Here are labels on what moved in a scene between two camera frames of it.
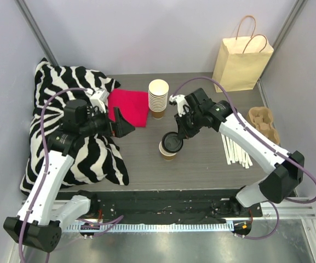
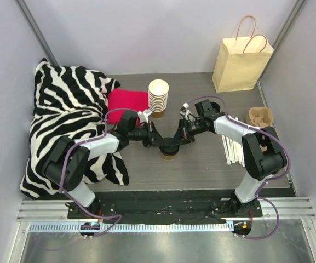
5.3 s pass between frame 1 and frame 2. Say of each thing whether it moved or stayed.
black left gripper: moved
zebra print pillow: stayed
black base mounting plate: stayed
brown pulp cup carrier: stayed
